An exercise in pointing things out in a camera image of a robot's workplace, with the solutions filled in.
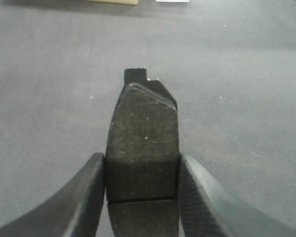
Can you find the brake pad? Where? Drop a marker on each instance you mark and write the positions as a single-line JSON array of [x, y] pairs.
[[142, 160]]

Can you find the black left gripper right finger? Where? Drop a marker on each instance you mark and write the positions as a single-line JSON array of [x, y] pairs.
[[208, 209]]

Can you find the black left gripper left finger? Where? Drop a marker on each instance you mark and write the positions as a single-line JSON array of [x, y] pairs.
[[74, 211]]

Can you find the large cardboard box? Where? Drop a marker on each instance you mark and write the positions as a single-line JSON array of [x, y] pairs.
[[127, 2]]

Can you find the white long box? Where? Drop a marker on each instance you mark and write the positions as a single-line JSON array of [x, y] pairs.
[[173, 1]]

